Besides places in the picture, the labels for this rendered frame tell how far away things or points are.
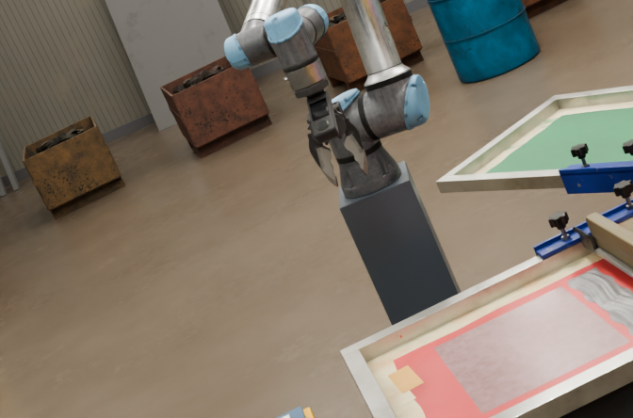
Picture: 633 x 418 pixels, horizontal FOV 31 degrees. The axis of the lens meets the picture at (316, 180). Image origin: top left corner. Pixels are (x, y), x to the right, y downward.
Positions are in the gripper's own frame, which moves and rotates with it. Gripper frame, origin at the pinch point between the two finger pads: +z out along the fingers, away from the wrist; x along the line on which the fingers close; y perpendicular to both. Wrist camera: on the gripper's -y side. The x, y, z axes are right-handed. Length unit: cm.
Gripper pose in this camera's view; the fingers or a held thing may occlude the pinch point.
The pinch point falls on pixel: (349, 176)
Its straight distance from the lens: 227.1
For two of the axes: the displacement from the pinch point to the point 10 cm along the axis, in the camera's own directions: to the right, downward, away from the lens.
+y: 0.1, -2.8, 9.6
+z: 4.0, 8.8, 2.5
